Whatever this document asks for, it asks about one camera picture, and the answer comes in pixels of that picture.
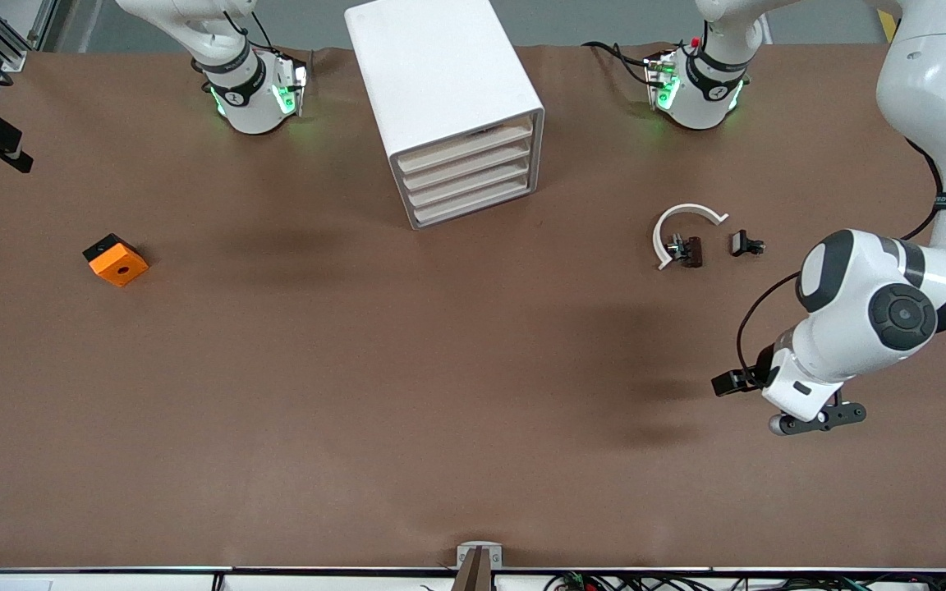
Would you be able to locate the grey metal bracket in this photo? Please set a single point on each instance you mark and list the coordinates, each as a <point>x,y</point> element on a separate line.
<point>495,558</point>

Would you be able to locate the brown table cover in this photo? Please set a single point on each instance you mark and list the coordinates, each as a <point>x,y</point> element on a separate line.
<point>440,410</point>

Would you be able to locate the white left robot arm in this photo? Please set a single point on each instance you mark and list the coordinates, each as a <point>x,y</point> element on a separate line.
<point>933,98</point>

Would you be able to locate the orange block with hole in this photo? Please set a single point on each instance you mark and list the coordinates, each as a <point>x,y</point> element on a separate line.
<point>118,264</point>

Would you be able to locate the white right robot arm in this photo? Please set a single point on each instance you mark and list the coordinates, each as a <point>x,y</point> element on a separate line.
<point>247,98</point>

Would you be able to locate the white table edge rail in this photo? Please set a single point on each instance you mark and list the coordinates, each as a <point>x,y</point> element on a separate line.
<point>112,583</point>

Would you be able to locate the small black clip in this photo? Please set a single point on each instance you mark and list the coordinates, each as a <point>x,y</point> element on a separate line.
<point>742,243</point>

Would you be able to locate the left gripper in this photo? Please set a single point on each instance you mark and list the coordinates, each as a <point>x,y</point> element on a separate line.
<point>755,374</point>

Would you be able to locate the small brown part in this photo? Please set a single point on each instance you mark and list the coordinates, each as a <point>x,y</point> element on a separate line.
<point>691,250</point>

